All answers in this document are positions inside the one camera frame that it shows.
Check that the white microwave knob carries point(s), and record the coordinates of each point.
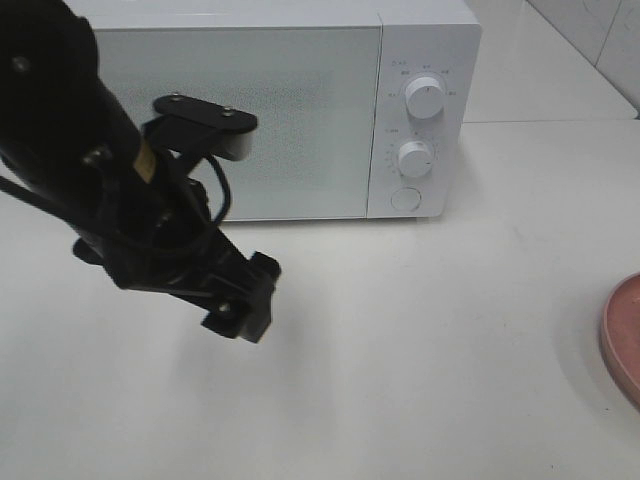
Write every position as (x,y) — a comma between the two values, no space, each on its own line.
(415,159)
(424,97)

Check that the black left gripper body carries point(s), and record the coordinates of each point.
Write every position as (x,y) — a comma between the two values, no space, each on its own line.
(153,228)

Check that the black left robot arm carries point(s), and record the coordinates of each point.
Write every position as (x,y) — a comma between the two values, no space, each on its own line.
(55,107)

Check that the pink round plate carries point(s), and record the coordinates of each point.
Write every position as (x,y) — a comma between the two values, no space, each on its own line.
(619,337)

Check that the round white door button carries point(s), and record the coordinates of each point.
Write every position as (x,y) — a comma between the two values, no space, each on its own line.
(406,199)

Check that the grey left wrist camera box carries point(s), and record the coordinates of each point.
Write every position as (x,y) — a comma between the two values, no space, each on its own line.
(196,129)

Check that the white microwave oven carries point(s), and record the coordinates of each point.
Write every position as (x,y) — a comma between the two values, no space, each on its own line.
(438,38)

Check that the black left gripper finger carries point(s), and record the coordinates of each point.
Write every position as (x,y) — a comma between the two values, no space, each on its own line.
(229,313)
(265,271)

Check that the white microwave door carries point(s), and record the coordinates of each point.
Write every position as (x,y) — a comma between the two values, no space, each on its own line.
(312,91)

